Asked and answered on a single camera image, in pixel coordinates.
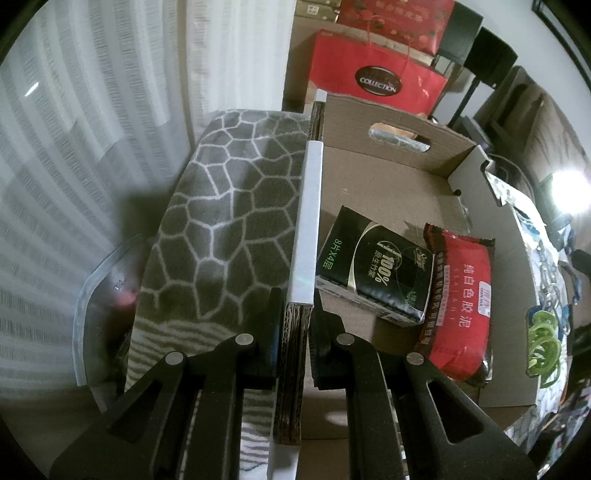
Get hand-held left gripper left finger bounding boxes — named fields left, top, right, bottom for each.
left=48, top=286, right=283, bottom=480

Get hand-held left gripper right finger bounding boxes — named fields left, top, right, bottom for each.
left=309, top=309, right=539, bottom=480

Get cardboard box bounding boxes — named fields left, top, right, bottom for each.
left=271, top=91, right=550, bottom=448

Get black tissue pack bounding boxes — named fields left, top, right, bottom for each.
left=315, top=205, right=435, bottom=328

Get red clay packet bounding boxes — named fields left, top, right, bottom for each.
left=414, top=223, right=496, bottom=386

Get grey honeycomb pattern blanket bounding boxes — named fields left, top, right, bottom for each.
left=115, top=108, right=310, bottom=480

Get clear plastic bag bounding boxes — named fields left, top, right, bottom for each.
left=74, top=231, right=148, bottom=388

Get green plastic rings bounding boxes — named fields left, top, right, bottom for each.
left=526, top=309, right=561, bottom=388

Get shiny wrapped packet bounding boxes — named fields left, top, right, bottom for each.
left=368, top=122, right=431, bottom=151

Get colourful patterned cloth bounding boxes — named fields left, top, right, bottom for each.
left=485, top=171, right=591, bottom=462

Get white sheer curtain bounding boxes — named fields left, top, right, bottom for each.
left=0, top=0, right=296, bottom=416

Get red paper gift bag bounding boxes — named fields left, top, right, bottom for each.
left=308, top=28, right=450, bottom=116

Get bright lamp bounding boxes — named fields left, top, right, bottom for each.
left=551, top=168, right=591, bottom=215

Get brown sofa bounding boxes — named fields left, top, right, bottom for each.
left=475, top=65, right=591, bottom=185

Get red floral gift box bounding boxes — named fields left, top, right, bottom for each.
left=336, top=0, right=455, bottom=54

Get gold flat box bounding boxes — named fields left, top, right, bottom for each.
left=295, top=0, right=342, bottom=20

